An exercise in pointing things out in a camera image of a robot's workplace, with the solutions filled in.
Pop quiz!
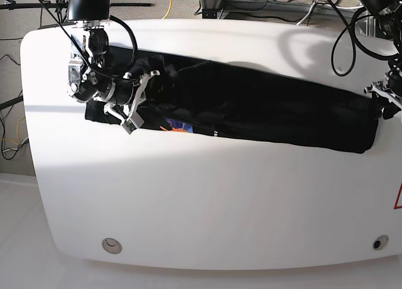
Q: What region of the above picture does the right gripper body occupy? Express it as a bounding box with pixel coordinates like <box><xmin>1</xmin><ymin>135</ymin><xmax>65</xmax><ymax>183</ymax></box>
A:
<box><xmin>102</xmin><ymin>70</ymin><xmax>160</xmax><ymax>124</ymax></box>

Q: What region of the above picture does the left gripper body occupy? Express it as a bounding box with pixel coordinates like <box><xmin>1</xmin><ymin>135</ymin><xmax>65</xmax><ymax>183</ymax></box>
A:
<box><xmin>364</xmin><ymin>70</ymin><xmax>401</xmax><ymax>109</ymax></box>

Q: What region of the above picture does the black T-shirt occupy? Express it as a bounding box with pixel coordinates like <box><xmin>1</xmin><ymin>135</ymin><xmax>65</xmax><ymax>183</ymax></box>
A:
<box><xmin>84</xmin><ymin>43</ymin><xmax>386</xmax><ymax>155</ymax></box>

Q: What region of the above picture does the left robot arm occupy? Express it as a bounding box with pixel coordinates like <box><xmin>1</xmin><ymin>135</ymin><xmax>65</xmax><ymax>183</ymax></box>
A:
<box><xmin>326</xmin><ymin>0</ymin><xmax>401</xmax><ymax>119</ymax></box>

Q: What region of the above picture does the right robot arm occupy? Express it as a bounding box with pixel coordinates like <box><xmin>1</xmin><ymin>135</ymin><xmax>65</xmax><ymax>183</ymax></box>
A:
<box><xmin>67</xmin><ymin>0</ymin><xmax>160</xmax><ymax>133</ymax></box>

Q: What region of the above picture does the red triangle warning sticker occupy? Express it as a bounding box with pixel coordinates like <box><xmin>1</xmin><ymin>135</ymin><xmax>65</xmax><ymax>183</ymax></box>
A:
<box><xmin>394</xmin><ymin>184</ymin><xmax>402</xmax><ymax>210</ymax></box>

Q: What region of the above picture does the black tripod stand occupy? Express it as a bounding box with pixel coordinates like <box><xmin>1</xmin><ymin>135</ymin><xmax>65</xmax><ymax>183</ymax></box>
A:
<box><xmin>1</xmin><ymin>0</ymin><xmax>69</xmax><ymax>28</ymax></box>

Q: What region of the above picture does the right table grommet cap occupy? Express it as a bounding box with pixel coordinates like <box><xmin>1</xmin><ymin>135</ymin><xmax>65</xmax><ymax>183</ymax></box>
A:
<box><xmin>372</xmin><ymin>235</ymin><xmax>389</xmax><ymax>250</ymax></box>

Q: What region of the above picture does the table grommet cap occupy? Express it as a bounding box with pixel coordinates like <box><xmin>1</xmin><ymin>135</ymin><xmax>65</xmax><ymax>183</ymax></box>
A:
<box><xmin>101</xmin><ymin>238</ymin><xmax>122</xmax><ymax>254</ymax></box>
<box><xmin>372</xmin><ymin>235</ymin><xmax>389</xmax><ymax>250</ymax></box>

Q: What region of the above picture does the left table grommet cap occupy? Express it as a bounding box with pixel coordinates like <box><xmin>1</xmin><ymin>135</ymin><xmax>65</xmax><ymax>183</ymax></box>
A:
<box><xmin>101</xmin><ymin>238</ymin><xmax>122</xmax><ymax>254</ymax></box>

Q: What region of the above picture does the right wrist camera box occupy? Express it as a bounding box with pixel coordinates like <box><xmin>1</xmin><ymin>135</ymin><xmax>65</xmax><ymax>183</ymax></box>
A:
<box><xmin>122</xmin><ymin>113</ymin><xmax>144</xmax><ymax>134</ymax></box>

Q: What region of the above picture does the aluminium frame base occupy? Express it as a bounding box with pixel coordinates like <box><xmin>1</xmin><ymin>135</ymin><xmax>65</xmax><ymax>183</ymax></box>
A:
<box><xmin>197</xmin><ymin>0</ymin><xmax>374</xmax><ymax>35</ymax></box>

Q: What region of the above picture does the floor cables left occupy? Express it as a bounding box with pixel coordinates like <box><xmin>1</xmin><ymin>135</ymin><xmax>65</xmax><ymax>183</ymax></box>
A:
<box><xmin>0</xmin><ymin>53</ymin><xmax>28</xmax><ymax>160</ymax></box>

